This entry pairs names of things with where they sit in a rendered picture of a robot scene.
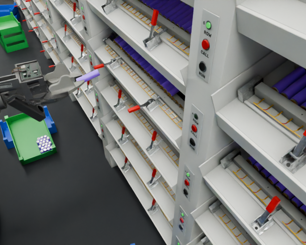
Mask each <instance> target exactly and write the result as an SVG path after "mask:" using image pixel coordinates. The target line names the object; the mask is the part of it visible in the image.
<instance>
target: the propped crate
mask: <svg viewBox="0 0 306 245"><path fill-rule="evenodd" d="M4 118H5V120H6V123H7V126H8V129H9V131H10V134H11V137H12V140H13V143H14V146H15V149H16V151H17V155H18V158H19V161H20V162H21V164H22V165H25V164H28V163H30V162H33V161H36V160H38V159H41V158H44V157H46V156H49V155H52V154H54V153H57V150H56V147H55V144H54V142H53V139H52V137H51V134H50V132H49V130H48V127H47V125H46V122H45V120H42V121H41V122H39V121H37V120H35V119H33V118H31V117H30V116H28V115H26V114H24V113H21V114H18V115H14V116H11V117H8V116H4ZM44 135H47V137H49V138H50V141H51V143H52V145H51V147H52V150H50V151H47V152H44V153H42V154H41V153H40V150H39V148H38V145H37V142H36V141H37V138H38V137H41V136H44Z"/></svg>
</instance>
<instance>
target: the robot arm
mask: <svg viewBox="0 0 306 245"><path fill-rule="evenodd" d="M15 67H16V68H14V69H12V71H13V70H14V72H15V74H13V73H14V72H12V74H11V75H6V76H2V77H0V113H1V110H2V109H6V108H7V104H8V105H10V106H12V107H13V108H15V109H17V110H19V111H21V112H22V113H24V114H26V115H28V116H30V117H31V118H33V119H35V120H37V121H39V122H41V121H42V120H44V119H45V118H46V115H45V111H44V108H43V106H41V105H44V104H51V103H55V102H58V101H60V100H62V99H64V98H66V97H67V96H69V94H71V93H73V92H74V91H76V90H77V89H78V88H79V87H80V86H82V85H83V84H84V83H85V80H81V81H76V79H77V78H79V77H81V76H82V75H81V74H77V73H69V71H68V69H67V68H66V66H65V65H64V64H63V63H59V64H57V65H56V67H55V70H54V71H53V72H51V73H48V74H46V75H43V73H42V70H41V67H40V65H39V63H38V62H37V60H33V61H29V62H24V63H19V64H15ZM73 82H75V83H73ZM48 85H49V90H50V91H48V90H47V88H48ZM6 101H7V104H6ZM40 104H41V105H40Z"/></svg>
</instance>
